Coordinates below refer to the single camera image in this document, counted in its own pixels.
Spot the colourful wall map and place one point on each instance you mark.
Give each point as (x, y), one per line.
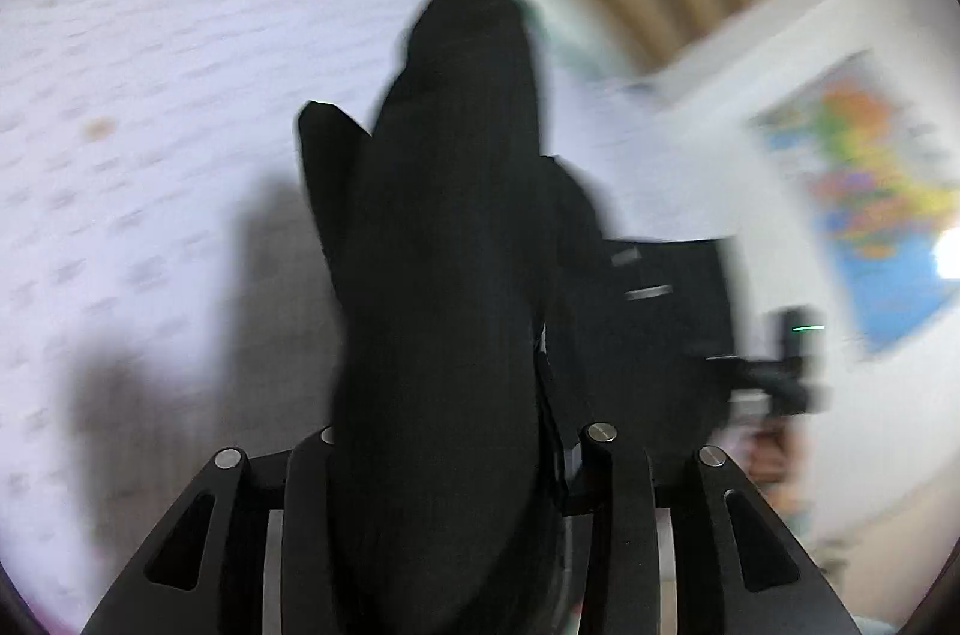
(882, 198)

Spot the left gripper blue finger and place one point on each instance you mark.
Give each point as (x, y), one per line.
(565, 416)

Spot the black tracker box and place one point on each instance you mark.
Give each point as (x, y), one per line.
(799, 329)

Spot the black hooded jacket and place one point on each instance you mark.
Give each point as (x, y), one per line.
(457, 250)

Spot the person right hand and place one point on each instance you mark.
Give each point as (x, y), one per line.
(775, 452)

